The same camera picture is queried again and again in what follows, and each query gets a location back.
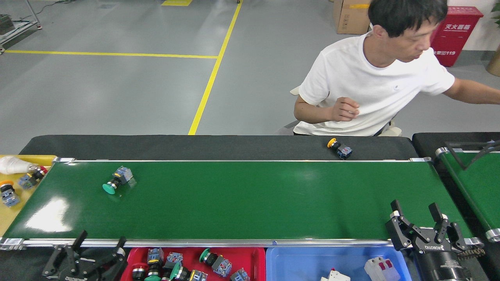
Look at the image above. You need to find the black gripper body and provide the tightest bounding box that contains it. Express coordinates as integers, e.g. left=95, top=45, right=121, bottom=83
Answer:
left=64, top=258, right=103, bottom=281
left=413, top=231, right=470, bottom=281

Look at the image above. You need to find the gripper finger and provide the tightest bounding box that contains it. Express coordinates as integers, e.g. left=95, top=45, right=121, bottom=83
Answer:
left=386, top=200, right=425, bottom=251
left=42, top=230, right=88, bottom=278
left=429, top=202, right=473, bottom=251
left=91, top=236, right=127, bottom=281

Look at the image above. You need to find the green push button switch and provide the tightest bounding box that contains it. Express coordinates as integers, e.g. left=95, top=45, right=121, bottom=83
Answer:
left=145, top=248, right=164, bottom=281
left=170, top=261, right=208, bottom=281
left=102, top=166, right=134, bottom=195
left=199, top=248, right=232, bottom=277

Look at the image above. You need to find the white circuit breaker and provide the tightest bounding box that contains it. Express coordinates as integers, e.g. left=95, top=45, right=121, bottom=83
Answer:
left=320, top=268, right=351, bottom=281
left=364, top=256, right=401, bottom=281

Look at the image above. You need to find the yellow push button switch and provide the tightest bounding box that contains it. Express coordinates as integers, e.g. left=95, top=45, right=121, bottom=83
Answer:
left=327, top=138, right=353, bottom=160
left=0, top=180, right=20, bottom=208

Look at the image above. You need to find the short green feeder conveyor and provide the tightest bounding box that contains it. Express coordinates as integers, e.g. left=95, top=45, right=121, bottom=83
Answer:
left=436, top=141, right=500, bottom=242

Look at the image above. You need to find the yellow plastic tray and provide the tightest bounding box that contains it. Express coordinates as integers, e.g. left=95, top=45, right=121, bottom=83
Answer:
left=0, top=155, right=58, bottom=238

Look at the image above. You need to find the green conveyor belt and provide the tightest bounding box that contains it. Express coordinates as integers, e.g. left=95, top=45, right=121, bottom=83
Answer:
left=0, top=156, right=485, bottom=251

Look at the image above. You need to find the person's right hand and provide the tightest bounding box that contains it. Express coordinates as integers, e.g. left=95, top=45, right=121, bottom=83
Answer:
left=330, top=97, right=360, bottom=122

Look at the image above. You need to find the white light bulb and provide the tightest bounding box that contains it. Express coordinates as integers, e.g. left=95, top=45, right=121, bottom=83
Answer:
left=0, top=156, right=39, bottom=175

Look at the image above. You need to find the blue plastic bin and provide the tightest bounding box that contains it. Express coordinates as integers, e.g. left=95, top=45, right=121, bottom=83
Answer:
left=266, top=246, right=413, bottom=281

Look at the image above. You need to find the long black table cover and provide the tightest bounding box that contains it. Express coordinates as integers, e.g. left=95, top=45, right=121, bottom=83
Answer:
left=20, top=135, right=419, bottom=161

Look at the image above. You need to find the red plastic bin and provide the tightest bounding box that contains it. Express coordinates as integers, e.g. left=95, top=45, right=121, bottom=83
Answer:
left=120, top=247, right=267, bottom=281

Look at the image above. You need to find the person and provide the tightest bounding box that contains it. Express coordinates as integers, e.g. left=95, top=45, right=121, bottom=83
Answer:
left=293, top=0, right=455, bottom=136

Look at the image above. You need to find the potted plant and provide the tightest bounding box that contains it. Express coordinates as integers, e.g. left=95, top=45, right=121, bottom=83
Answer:
left=486, top=2, right=500, bottom=76

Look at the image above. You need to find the red fire extinguisher box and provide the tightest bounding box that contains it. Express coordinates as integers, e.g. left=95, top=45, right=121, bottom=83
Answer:
left=430, top=6, right=484, bottom=68

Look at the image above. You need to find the brown cardboard box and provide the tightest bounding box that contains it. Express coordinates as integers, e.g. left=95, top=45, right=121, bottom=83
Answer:
left=333, top=0, right=371, bottom=35

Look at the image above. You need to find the metal trolley rack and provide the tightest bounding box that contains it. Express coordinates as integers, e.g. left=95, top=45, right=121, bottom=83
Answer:
left=0, top=0, right=42, bottom=54

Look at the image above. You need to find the black conveyor drive chain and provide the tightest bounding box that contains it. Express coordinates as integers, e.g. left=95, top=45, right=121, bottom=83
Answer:
left=457, top=244, right=486, bottom=259

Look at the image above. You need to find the black triangular guide bracket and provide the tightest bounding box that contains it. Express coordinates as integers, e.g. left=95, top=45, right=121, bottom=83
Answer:
left=445, top=140, right=500, bottom=171

